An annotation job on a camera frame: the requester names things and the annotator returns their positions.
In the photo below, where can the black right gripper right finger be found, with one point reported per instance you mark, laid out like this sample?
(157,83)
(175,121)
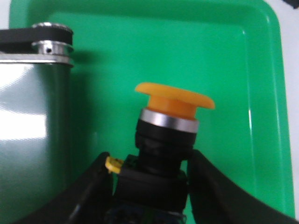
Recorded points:
(215,199)

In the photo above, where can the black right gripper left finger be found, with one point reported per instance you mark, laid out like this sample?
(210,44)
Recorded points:
(86,201)

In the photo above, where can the yellow mushroom push button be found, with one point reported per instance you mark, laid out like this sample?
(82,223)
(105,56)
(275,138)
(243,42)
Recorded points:
(151,187)

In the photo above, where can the green conveyor belt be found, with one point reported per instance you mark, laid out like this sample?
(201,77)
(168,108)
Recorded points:
(34,136)

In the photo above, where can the green plastic tray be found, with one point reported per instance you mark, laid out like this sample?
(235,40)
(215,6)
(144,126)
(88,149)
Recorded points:
(229,50)

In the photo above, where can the silver conveyor drive pulley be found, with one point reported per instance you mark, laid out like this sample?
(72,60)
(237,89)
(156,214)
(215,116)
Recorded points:
(59,50)

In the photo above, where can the black timing belt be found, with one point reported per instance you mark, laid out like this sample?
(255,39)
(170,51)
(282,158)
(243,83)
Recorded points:
(19,40)

